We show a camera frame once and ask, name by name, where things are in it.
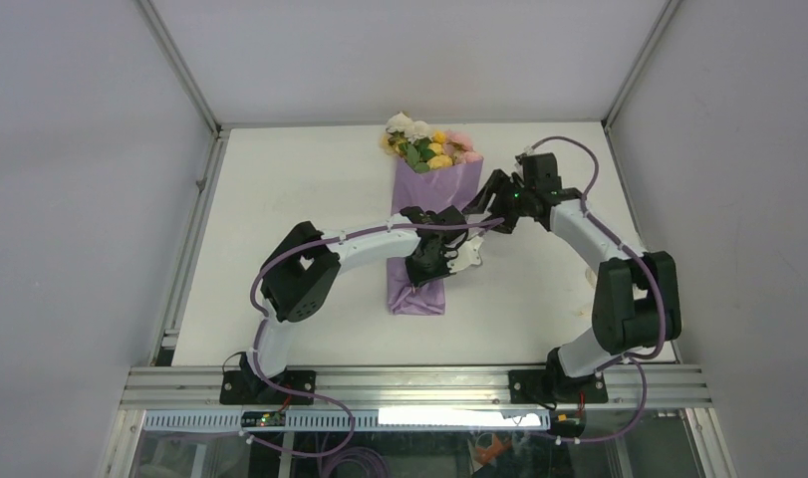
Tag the pink fake flower stem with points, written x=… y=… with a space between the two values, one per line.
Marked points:
x=459 y=146

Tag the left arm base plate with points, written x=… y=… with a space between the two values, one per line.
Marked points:
x=244 y=388

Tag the white led light bar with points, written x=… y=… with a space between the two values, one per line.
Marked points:
x=441 y=416

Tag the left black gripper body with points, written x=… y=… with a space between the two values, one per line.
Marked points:
x=420 y=271

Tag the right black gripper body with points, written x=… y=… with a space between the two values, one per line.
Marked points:
x=519 y=196

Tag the yellow fake flower stem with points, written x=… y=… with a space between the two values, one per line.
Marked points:
x=436 y=152

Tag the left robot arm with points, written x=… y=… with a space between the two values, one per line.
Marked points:
x=295 y=281

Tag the pink purple wrapping paper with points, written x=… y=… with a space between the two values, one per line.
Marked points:
x=435 y=197

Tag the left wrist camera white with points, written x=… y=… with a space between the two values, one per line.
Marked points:
x=466 y=256

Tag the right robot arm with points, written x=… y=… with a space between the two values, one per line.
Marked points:
x=635 y=309

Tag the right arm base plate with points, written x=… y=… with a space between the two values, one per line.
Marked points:
x=543 y=385

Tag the aluminium front rail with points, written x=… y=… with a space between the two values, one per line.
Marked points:
x=663 y=385

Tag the cream ribbon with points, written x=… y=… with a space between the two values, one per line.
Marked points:
x=591 y=277

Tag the white fake flower stem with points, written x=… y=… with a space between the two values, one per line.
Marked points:
x=411 y=128

